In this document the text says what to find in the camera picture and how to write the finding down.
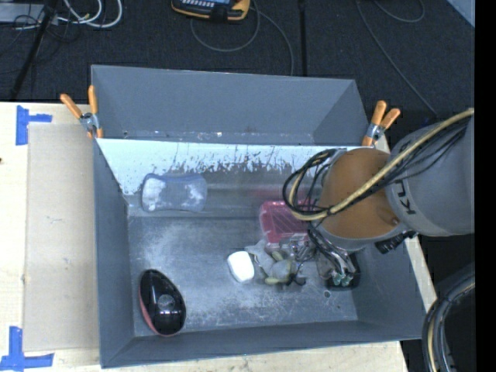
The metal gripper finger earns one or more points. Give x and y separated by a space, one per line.
299 245
302 257

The grey and yellow toy animal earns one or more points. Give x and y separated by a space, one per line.
280 270

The red clear plastic box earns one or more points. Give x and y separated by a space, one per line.
277 221

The white sponge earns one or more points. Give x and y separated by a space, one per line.
241 266

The black and red computer mouse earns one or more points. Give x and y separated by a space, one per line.
160 304

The grey metal bin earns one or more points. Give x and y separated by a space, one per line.
201 103

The pale flat board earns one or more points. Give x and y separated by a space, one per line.
58 227

